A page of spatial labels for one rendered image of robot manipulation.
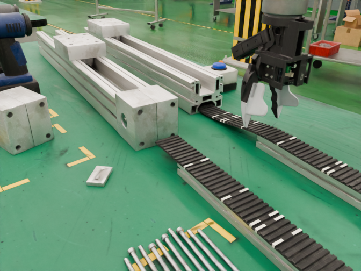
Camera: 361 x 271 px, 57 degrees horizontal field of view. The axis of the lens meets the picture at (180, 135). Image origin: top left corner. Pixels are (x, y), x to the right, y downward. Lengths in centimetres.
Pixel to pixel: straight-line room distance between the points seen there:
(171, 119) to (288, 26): 28
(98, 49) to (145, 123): 42
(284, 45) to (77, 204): 43
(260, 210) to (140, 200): 19
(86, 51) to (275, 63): 58
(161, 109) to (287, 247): 35
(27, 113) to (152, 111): 24
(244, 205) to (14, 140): 45
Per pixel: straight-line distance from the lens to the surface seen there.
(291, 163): 64
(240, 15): 406
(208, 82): 85
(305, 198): 58
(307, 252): 44
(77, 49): 99
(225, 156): 65
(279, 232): 46
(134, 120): 63
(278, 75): 61
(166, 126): 68
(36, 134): 72
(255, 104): 63
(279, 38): 62
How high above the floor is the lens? 112
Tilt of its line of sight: 28 degrees down
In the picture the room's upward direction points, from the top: 1 degrees clockwise
